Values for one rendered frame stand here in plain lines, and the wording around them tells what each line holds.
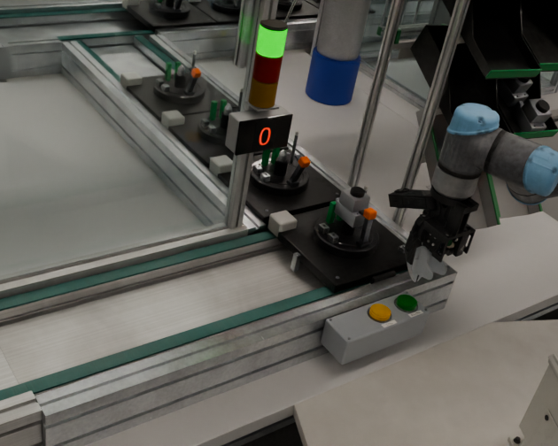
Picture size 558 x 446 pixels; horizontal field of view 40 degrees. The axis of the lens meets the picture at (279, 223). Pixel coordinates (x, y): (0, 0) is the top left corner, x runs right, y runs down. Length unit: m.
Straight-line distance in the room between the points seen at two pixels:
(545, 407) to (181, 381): 0.61
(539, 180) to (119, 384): 0.73
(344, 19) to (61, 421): 1.57
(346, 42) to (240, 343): 1.32
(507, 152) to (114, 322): 0.74
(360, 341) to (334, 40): 1.24
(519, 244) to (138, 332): 1.04
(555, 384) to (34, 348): 0.87
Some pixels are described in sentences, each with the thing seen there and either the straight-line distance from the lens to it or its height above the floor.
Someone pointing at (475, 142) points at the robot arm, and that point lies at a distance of 1.28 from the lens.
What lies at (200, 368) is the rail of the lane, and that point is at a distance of 1.31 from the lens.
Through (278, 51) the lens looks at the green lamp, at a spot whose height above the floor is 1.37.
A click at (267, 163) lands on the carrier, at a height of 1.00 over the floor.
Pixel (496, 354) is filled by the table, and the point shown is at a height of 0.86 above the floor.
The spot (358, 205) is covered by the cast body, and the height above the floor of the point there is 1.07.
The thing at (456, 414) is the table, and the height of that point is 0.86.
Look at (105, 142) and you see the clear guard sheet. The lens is 1.37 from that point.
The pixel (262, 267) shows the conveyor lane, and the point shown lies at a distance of 1.59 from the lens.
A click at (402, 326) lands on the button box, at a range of 1.49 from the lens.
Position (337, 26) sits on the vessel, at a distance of 2.41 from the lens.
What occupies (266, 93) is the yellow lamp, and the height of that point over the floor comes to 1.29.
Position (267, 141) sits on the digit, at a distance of 1.48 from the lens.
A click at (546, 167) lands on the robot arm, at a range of 1.26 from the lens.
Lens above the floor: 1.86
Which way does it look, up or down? 33 degrees down
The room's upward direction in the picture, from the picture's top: 11 degrees clockwise
